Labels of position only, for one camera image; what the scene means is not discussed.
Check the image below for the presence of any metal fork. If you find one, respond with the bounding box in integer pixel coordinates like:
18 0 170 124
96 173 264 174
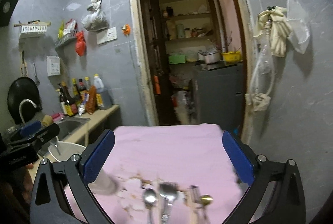
158 182 179 224

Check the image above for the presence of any white bowl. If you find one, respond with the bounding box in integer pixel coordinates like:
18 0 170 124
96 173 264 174
48 142 86 162

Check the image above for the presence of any wooden spatula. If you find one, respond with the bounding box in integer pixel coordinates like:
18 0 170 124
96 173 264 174
20 50 29 78

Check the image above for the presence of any green box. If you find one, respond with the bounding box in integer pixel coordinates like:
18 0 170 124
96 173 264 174
168 54 187 65

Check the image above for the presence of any white plastic cup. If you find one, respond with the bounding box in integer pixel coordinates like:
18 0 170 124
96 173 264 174
91 166 118 196

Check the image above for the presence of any metal wall shelf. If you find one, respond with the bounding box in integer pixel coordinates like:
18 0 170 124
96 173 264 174
55 29 79 49

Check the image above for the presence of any metal faucet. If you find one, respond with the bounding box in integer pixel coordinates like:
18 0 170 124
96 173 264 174
18 99 42 123

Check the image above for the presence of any red plastic bag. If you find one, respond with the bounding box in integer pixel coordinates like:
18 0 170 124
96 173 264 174
75 30 86 57

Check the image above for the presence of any worn door frame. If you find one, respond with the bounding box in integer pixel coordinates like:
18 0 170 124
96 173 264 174
127 0 258 137

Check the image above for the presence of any white wall socket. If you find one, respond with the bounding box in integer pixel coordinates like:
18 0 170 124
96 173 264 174
96 27 118 45

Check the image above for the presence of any yellow cap sauce bottle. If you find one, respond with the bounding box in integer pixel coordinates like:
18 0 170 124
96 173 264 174
71 78 81 100

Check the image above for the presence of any white hose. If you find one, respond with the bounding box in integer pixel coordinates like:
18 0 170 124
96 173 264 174
247 54 276 100

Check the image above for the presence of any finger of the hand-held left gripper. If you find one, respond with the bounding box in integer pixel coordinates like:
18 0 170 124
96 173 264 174
21 121 42 136
10 124 60 148

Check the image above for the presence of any yellow basin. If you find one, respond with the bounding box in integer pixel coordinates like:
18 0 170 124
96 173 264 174
221 50 242 63

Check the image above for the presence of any grey cabinet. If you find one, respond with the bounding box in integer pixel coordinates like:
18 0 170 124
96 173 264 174
193 63 244 125

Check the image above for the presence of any white wall basket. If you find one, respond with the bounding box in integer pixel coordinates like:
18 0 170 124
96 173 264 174
14 21 52 38

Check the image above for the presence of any large oil jug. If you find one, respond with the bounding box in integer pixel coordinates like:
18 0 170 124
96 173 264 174
92 73 113 110

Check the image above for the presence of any white wall box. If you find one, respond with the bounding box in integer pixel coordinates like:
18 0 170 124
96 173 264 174
46 55 61 77

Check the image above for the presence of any wooden storage shelf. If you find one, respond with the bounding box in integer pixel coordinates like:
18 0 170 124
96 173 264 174
155 0 217 43

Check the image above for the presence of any clear hanging plastic bag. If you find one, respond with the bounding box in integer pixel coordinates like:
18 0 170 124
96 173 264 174
286 0 311 55

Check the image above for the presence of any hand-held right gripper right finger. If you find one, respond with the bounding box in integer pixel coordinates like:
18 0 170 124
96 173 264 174
221 130 306 224

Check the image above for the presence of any black wok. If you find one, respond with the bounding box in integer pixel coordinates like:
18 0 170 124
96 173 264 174
7 77 41 124

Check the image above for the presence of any clear plastic bag of goods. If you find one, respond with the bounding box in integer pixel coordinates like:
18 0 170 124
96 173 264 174
80 0 109 31

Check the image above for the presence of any red cap dark bottle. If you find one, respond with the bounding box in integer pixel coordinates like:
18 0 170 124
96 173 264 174
78 79 88 96

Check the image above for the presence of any pink floral cloth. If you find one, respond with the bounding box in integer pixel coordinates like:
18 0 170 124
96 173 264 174
64 123 251 224

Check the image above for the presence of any beige rag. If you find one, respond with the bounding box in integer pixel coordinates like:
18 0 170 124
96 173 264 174
244 92 271 113

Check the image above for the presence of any metal pot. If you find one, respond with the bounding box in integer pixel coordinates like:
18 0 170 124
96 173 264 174
198 50 222 65

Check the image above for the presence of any small metal spoon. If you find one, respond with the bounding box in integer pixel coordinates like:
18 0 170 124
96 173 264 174
142 188 157 224

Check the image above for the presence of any wooden chopstick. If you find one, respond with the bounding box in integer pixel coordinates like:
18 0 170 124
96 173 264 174
187 185 201 224

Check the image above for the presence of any gold spoon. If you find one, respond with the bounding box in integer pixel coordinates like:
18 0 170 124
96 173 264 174
200 194 214 215

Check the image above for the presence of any cream hanging towel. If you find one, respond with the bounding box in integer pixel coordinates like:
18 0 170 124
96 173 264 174
257 5 292 58

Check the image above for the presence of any steel sink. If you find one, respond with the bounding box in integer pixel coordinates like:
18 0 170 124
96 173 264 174
53 117 91 141

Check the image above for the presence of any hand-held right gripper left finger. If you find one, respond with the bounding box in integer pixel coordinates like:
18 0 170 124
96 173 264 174
29 129 116 224

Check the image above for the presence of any large dark soy sauce bottle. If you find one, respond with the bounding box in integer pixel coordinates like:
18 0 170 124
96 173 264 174
59 82 79 117

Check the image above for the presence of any orange seasoning packet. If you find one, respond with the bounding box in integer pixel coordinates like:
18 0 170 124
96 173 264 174
86 85 98 114

